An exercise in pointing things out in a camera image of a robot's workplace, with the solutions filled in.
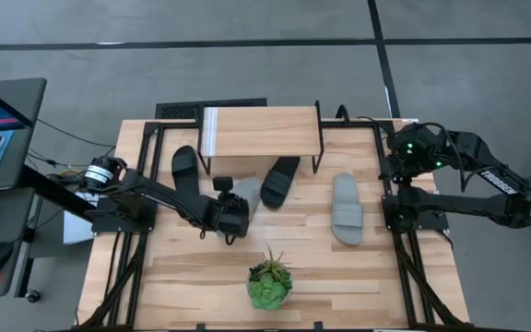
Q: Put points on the dark grey desk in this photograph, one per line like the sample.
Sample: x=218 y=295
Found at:
x=30 y=97

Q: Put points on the black slide sandal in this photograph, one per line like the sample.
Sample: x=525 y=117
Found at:
x=277 y=184
x=185 y=166

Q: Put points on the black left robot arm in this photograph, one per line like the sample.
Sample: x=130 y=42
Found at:
x=164 y=191

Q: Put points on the light grey slide sandal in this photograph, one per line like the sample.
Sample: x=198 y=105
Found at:
x=251 y=193
x=347 y=221

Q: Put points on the small black round knob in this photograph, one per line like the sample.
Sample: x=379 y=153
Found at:
x=32 y=295

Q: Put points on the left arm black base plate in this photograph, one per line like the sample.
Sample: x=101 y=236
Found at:
x=122 y=223

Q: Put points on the succulent in white geometric pot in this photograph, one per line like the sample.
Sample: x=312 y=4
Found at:
x=267 y=292

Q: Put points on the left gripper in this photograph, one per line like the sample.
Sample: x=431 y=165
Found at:
x=235 y=216

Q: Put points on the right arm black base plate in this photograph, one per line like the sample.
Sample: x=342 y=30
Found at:
x=431 y=223

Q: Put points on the white paper sheet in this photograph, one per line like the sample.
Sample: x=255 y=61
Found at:
x=74 y=230

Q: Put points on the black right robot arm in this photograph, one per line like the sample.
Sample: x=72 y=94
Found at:
x=459 y=203

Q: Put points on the black desk beam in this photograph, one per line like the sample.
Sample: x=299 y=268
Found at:
x=53 y=193

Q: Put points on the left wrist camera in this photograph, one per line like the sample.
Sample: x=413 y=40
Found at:
x=223 y=184

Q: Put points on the wooden shelf black metal legs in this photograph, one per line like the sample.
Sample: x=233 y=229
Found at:
x=265 y=131

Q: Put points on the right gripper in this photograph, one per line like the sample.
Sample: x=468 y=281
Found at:
x=399 y=159

